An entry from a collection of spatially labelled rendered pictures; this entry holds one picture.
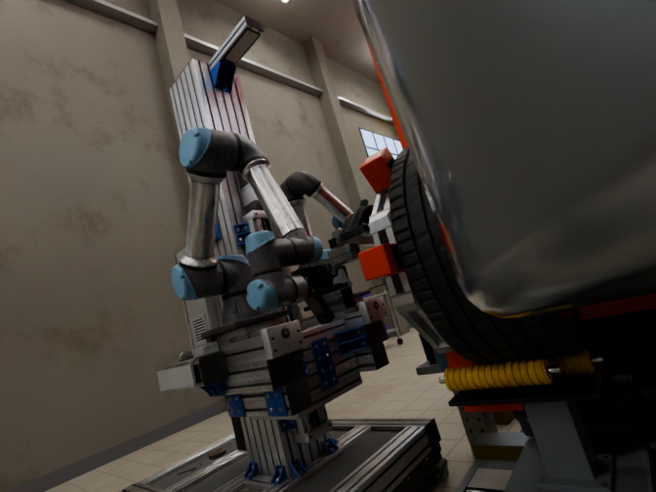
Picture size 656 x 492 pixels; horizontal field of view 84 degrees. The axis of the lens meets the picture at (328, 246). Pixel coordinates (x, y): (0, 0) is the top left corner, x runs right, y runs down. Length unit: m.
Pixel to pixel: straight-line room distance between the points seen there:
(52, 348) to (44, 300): 0.45
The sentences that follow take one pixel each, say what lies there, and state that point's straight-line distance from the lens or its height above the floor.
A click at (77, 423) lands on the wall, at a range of 4.22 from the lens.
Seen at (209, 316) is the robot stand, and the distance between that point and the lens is 1.68.
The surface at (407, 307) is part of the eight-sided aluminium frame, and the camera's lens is 0.92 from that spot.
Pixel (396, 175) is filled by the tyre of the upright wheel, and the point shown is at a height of 1.05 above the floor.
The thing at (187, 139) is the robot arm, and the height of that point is 1.34.
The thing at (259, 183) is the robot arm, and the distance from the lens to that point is 1.10.
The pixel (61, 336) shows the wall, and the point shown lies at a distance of 4.23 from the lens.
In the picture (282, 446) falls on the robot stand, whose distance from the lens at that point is 1.55.
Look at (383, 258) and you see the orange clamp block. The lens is 0.83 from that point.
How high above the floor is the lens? 0.77
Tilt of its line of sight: 10 degrees up
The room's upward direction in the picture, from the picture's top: 16 degrees counter-clockwise
